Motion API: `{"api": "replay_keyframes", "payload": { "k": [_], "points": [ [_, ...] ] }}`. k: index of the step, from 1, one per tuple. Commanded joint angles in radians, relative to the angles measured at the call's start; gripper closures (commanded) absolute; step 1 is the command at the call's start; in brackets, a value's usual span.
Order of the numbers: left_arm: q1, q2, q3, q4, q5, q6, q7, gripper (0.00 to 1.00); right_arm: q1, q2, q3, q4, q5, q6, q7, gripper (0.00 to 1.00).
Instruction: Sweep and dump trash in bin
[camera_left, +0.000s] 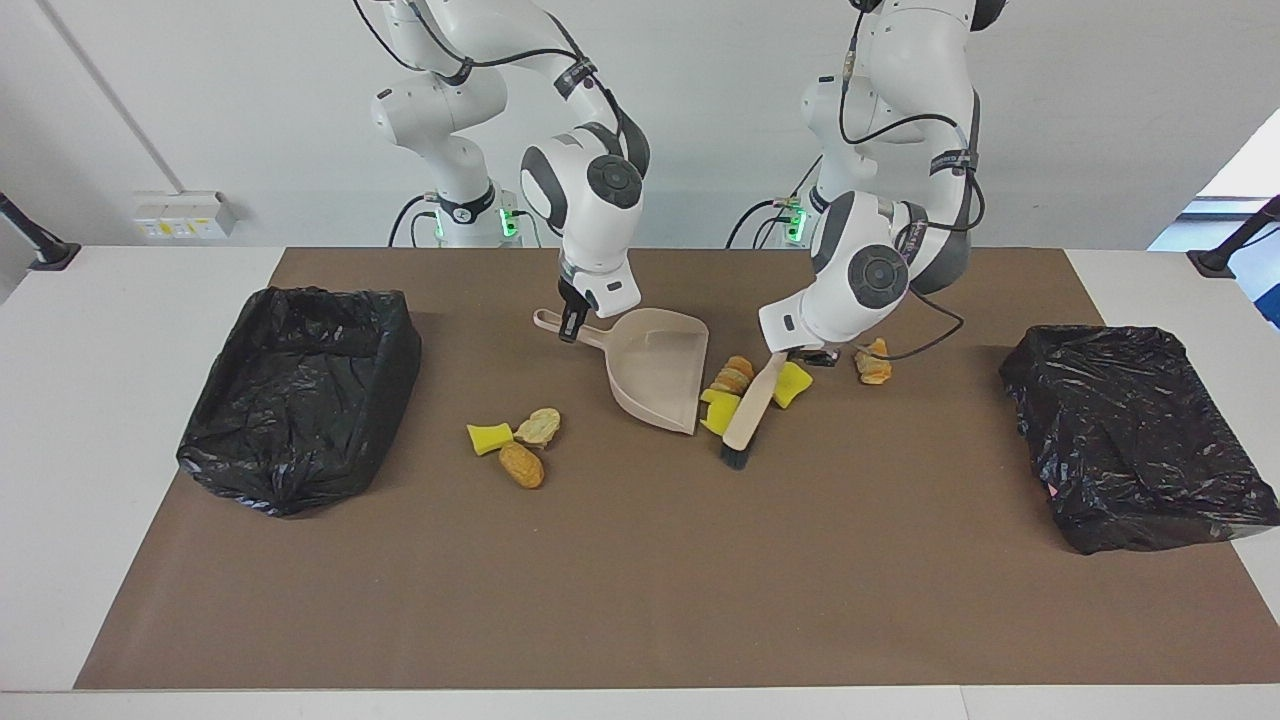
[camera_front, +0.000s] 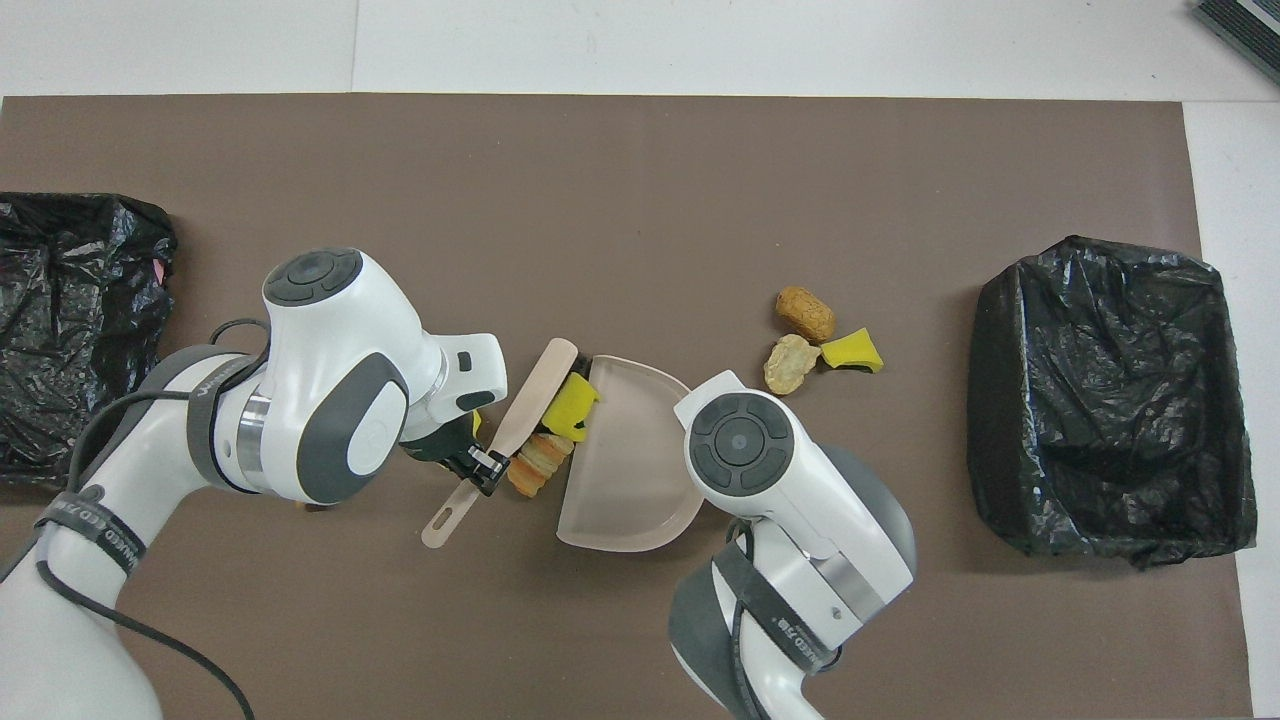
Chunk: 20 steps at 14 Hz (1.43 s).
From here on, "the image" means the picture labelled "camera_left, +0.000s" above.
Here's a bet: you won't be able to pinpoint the yellow sponge wedge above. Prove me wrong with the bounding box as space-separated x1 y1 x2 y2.
771 361 814 410

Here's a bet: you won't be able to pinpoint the orange striped croissant piece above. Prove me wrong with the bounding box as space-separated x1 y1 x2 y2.
854 338 893 386

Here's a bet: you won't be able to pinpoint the beige hand brush black bristles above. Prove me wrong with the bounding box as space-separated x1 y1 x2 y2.
720 350 791 472

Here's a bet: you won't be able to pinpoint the striped bread slice beige side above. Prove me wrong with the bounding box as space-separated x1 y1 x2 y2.
708 355 756 396

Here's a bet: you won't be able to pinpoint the beige plastic dustpan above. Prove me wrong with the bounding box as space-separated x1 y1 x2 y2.
532 307 710 437

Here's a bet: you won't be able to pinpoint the pale beige bread chunk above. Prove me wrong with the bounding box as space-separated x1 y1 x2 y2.
514 407 562 447

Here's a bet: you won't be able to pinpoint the notched yellow sponge piece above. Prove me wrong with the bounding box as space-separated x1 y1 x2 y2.
698 388 743 437

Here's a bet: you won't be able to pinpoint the brown oval bread roll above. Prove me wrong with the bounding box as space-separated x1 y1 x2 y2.
498 442 546 490

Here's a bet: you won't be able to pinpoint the black bag lined bin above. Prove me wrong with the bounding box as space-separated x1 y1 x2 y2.
998 324 1280 556
176 286 423 518

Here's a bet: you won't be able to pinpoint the brown table mat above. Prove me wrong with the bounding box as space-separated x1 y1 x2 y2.
73 247 1280 691

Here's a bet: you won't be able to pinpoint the black clamp stand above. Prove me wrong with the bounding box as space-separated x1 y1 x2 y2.
1187 195 1280 280
0 192 83 272

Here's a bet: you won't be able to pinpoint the blue background object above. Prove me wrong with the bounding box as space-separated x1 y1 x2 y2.
1250 262 1280 331

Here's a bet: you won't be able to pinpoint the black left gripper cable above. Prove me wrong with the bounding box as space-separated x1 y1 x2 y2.
838 10 987 363

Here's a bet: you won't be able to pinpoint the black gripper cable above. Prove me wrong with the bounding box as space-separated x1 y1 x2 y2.
352 0 651 181
838 10 987 363

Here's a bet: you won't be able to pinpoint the black left base cable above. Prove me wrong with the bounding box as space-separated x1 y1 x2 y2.
725 150 827 249

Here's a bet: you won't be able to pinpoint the black base cable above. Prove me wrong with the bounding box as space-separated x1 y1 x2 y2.
725 150 827 249
388 193 542 249

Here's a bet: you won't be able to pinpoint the black right base cable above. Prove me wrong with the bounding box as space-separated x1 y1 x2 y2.
388 193 542 249

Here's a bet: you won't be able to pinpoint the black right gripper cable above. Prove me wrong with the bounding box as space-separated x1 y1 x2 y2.
352 0 651 181

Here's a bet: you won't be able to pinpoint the white wall socket strip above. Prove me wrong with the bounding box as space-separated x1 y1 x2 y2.
132 190 239 241

